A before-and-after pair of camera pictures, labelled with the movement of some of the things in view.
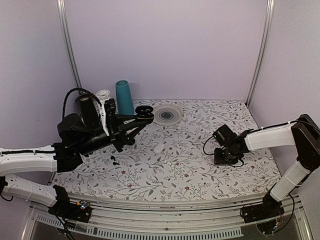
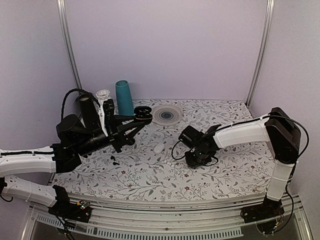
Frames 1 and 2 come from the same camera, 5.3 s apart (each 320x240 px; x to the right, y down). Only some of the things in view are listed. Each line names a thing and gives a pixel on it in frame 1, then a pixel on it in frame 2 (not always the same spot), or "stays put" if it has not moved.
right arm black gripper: x=218 y=159 → x=191 y=163
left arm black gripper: x=120 y=135 stays put
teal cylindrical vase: x=124 y=103 stays put
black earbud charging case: x=144 y=113 stays put
